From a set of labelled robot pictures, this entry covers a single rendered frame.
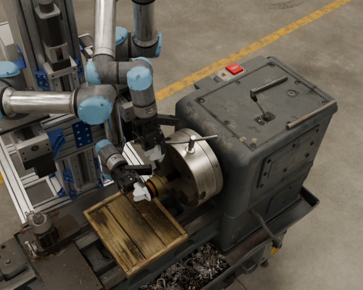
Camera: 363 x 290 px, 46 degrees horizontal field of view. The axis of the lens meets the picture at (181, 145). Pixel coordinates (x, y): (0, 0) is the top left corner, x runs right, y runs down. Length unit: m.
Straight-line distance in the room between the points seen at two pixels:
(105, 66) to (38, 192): 1.61
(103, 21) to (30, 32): 0.55
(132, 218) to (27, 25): 0.93
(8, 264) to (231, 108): 1.09
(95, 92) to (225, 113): 0.54
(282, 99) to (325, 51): 2.67
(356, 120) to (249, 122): 2.19
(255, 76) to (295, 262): 1.35
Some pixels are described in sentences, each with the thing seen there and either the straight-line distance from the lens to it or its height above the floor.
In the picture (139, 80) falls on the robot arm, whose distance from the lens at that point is 1.32.
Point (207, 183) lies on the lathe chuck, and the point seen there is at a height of 1.14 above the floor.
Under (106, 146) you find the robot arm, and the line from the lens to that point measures 1.85.
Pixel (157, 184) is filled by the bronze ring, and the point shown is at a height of 1.12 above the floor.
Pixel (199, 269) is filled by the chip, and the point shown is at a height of 0.61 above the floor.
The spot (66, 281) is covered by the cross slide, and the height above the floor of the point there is 0.97.
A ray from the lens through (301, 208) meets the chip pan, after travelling 2.45.
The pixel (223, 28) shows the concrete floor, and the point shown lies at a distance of 4.61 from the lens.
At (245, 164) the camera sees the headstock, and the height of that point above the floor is 1.23.
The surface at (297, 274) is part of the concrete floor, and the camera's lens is 2.86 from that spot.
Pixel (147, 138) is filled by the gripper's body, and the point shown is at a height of 1.45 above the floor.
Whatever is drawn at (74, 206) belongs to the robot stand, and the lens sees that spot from 2.79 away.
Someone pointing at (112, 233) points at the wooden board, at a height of 0.89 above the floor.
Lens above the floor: 2.49
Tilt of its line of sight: 48 degrees down
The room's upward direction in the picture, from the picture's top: 3 degrees clockwise
